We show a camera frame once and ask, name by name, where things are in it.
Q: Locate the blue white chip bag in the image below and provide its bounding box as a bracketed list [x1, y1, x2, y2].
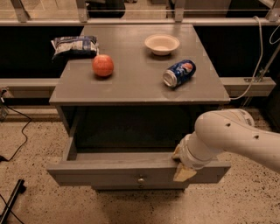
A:
[51, 36, 99, 59]

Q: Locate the white bowl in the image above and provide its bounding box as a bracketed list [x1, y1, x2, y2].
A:
[144, 34, 180, 56]

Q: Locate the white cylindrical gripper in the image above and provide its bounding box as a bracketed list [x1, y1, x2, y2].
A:
[172, 132, 222, 182]

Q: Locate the grey wooden drawer cabinet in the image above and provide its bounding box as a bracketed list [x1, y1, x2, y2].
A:
[49, 24, 231, 193]

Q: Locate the black metal bar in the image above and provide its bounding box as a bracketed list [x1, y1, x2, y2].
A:
[0, 179, 26, 224]

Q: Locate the grey top drawer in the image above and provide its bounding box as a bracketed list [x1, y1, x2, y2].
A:
[46, 106, 232, 188]

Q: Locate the white cable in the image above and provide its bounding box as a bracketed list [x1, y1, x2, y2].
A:
[229, 16, 264, 102]

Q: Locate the black cable on floor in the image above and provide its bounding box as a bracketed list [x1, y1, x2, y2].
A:
[0, 95, 32, 163]

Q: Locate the red apple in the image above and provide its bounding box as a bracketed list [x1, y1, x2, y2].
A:
[92, 54, 114, 77]

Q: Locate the blue pepsi can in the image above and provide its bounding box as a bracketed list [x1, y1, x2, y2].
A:
[163, 59, 196, 88]

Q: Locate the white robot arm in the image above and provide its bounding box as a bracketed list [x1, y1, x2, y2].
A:
[172, 108, 280, 182]

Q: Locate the metal window railing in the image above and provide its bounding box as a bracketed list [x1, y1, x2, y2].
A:
[0, 0, 280, 26]

